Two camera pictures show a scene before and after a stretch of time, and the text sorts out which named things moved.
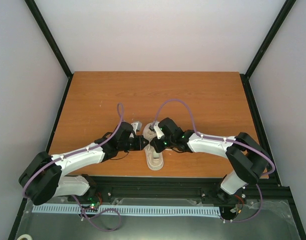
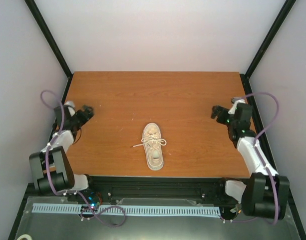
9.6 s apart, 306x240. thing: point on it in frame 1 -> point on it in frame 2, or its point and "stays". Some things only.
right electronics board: [230, 212] stays
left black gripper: [139, 146] -> [89, 111]
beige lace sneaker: [154, 160] stays
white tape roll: [25, 236] stays
